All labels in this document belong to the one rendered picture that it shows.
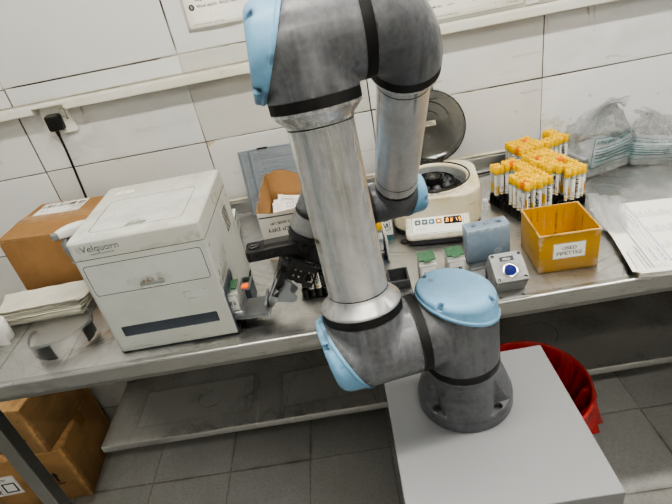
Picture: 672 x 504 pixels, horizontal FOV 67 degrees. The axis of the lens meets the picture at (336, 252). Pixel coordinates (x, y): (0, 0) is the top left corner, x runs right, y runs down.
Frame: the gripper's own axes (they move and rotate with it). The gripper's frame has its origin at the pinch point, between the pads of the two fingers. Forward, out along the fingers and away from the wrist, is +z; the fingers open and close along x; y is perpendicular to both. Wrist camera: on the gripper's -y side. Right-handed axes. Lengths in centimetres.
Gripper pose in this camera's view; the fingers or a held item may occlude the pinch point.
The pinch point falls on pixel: (269, 300)
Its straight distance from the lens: 117.5
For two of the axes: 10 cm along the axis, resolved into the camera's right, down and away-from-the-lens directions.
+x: -0.4, -5.2, 8.5
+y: 9.4, 2.7, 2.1
